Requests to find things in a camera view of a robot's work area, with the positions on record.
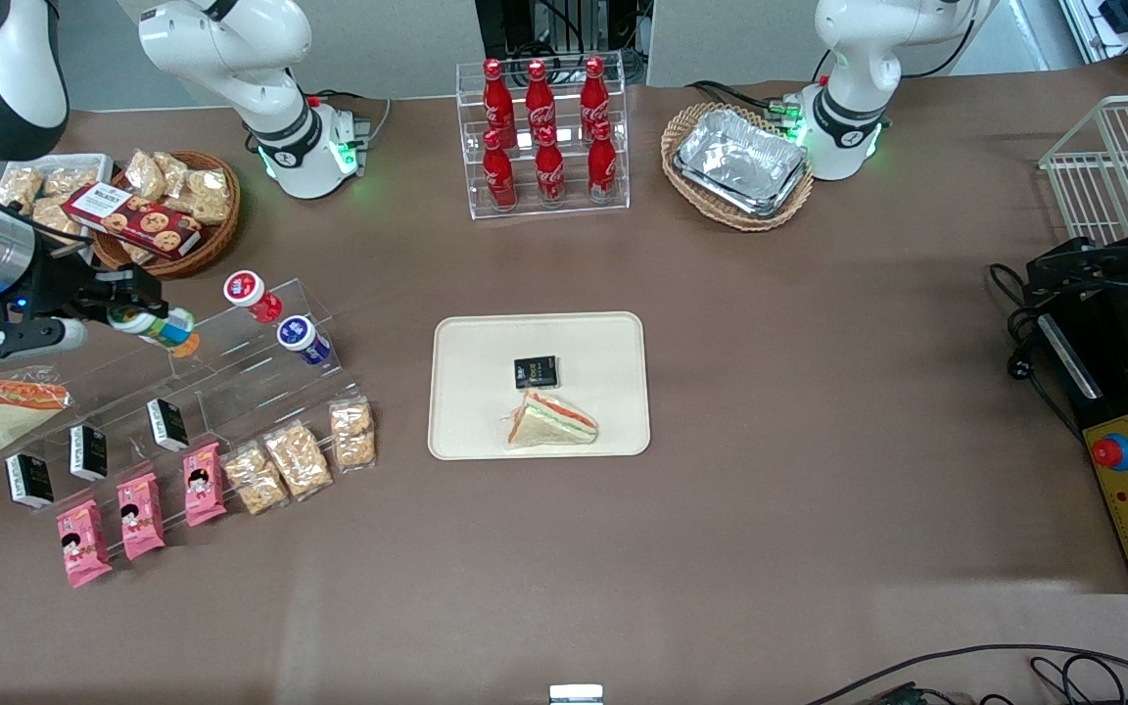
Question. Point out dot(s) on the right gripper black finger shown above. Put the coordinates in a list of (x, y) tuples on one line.
[(128, 282), (123, 305)]

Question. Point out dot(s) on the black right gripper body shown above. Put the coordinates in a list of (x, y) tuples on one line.
[(57, 286)]

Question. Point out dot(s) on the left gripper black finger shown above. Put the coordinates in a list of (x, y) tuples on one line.
[(1078, 274), (1088, 249)]

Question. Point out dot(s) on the green gum bottle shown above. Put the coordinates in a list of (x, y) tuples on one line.
[(167, 330)]

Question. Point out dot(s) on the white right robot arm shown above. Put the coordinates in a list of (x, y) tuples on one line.
[(231, 49)]

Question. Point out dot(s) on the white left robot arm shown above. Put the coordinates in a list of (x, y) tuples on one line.
[(858, 49)]

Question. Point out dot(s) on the orange gum bottle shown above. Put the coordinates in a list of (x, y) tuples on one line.
[(188, 347)]

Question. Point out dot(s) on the red gum bottle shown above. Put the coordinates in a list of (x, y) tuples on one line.
[(251, 294)]

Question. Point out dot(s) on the black gum box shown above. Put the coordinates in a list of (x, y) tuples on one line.
[(537, 372), (167, 424), (89, 452), (28, 482)]

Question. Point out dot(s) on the blue gum bottle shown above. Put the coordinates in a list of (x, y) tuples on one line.
[(305, 340)]

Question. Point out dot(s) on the silver foil tray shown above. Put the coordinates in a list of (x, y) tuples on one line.
[(740, 162)]

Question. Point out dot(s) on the beige plastic tray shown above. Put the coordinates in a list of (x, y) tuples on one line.
[(603, 352)]

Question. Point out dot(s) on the red cookie box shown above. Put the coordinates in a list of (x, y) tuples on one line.
[(133, 220)]

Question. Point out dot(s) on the clear bag of crisps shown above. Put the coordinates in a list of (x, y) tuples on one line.
[(174, 168), (70, 181), (21, 186), (298, 460), (204, 196), (353, 434), (145, 174), (255, 480), (55, 220)]

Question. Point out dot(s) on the brown wicker basket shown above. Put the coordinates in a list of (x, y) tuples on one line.
[(216, 240)]

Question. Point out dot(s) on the black control box yellow panel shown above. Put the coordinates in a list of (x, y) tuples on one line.
[(1107, 372)]

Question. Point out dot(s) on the white plastic bin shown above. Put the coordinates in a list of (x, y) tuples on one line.
[(84, 162)]

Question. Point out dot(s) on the wrapped triangle sandwich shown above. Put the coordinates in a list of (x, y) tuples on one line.
[(6, 416), (549, 423)]

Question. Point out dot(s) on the clear acrylic stepped stand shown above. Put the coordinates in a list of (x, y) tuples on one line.
[(231, 411)]

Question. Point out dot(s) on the red emergency stop button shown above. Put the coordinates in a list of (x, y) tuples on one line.
[(1112, 452)]

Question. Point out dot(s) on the pink snack packet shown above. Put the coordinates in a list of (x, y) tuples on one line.
[(204, 485), (141, 517), (84, 543)]

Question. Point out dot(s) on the clear acrylic bottle rack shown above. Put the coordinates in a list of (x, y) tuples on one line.
[(471, 176)]

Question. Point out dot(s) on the red cola bottle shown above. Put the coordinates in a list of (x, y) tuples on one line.
[(549, 174), (540, 98), (496, 98), (594, 93), (602, 166), (499, 176)]

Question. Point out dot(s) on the light wicker basket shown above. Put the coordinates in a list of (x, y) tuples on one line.
[(681, 132)]

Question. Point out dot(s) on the dark equipment rack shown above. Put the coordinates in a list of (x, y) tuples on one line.
[(505, 24)]

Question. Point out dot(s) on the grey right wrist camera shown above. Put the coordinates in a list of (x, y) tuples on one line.
[(16, 341)]

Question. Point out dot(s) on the metal frame shelf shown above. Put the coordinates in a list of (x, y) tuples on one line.
[(1127, 20)]

